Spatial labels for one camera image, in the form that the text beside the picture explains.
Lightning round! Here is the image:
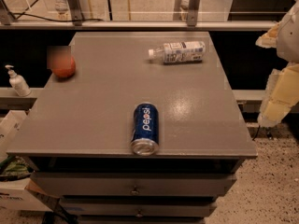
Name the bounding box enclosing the clear plastic bottle white label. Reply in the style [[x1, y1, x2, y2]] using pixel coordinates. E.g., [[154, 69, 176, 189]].
[[149, 41, 206, 63]]

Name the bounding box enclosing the red apple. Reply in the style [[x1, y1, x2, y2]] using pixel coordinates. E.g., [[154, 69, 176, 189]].
[[50, 57, 76, 78]]

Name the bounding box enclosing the white pump dispenser bottle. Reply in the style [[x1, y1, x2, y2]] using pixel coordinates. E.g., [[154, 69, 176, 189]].
[[6, 64, 31, 97]]

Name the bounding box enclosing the white cardboard box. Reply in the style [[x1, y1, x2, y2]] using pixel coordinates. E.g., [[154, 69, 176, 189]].
[[0, 110, 50, 211]]

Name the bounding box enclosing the grey metal railing frame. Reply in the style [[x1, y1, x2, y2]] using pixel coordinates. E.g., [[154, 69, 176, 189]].
[[0, 0, 299, 31]]

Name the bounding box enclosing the lower drawer metal knob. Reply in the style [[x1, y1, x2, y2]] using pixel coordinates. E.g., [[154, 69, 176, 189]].
[[135, 210, 144, 218]]

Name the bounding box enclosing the green item in box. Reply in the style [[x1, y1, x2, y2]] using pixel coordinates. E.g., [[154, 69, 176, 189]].
[[0, 156, 33, 182]]

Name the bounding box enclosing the blue pepsi can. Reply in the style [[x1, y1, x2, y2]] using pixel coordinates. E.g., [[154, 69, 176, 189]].
[[131, 103, 159, 156]]

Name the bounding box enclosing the black cable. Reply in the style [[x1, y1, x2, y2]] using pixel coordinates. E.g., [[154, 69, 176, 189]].
[[8, 0, 106, 23]]

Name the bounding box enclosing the drawer metal knob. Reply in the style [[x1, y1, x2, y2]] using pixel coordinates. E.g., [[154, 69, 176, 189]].
[[135, 210, 144, 218], [131, 186, 139, 196]]

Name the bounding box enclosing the top drawer metal knob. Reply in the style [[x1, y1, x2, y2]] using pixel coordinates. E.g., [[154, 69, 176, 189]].
[[131, 186, 139, 196]]

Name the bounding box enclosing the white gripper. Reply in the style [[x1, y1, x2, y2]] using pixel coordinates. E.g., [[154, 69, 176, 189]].
[[255, 1, 299, 128]]

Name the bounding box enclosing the grey drawer cabinet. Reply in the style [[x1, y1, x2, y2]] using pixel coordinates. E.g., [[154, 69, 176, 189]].
[[8, 32, 257, 224]]

